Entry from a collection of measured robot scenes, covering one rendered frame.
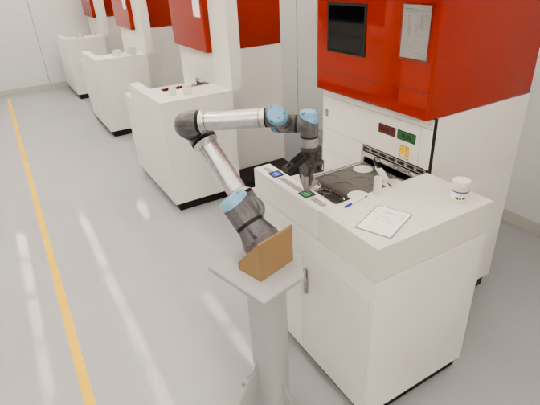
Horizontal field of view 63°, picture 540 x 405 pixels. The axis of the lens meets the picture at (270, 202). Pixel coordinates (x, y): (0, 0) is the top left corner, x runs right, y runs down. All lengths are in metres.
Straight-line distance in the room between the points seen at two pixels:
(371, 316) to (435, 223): 0.43
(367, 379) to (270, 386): 0.42
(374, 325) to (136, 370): 1.35
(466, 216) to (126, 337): 1.94
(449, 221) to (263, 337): 0.87
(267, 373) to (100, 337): 1.18
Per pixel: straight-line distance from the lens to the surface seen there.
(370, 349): 1.90
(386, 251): 1.62
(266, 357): 1.98
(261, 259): 1.62
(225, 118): 1.75
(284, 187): 2.02
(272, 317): 1.82
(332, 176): 2.27
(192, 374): 2.50
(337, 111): 2.61
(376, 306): 1.76
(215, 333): 2.68
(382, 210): 1.83
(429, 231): 1.76
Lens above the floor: 1.85
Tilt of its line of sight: 28 degrees down
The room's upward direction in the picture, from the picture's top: 3 degrees counter-clockwise
